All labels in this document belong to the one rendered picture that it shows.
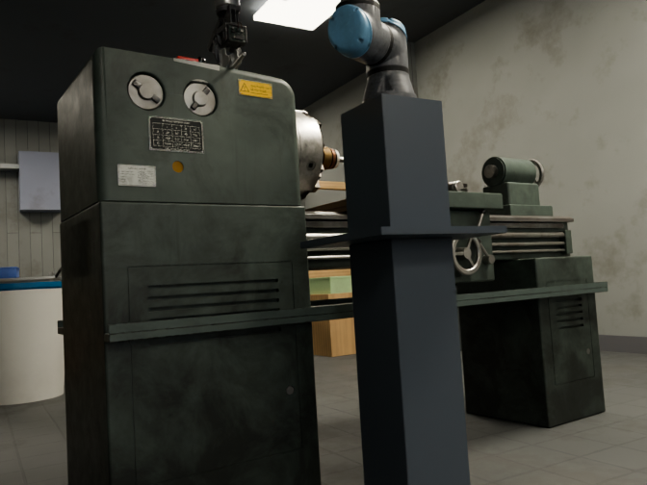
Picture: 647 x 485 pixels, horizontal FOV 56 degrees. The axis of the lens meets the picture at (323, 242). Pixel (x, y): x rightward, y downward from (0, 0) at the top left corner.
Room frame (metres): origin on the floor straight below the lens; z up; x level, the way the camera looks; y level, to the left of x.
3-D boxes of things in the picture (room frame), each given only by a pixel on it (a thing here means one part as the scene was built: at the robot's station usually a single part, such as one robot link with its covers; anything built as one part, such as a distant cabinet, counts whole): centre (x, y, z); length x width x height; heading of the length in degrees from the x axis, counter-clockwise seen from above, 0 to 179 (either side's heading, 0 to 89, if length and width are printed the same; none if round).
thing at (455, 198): (2.40, -0.41, 0.90); 0.53 x 0.30 x 0.06; 35
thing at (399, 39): (1.64, -0.20, 1.27); 0.13 x 0.12 x 0.14; 144
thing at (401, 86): (1.64, -0.21, 1.15); 0.15 x 0.15 x 0.10
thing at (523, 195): (2.76, -0.88, 1.01); 0.30 x 0.20 x 0.29; 125
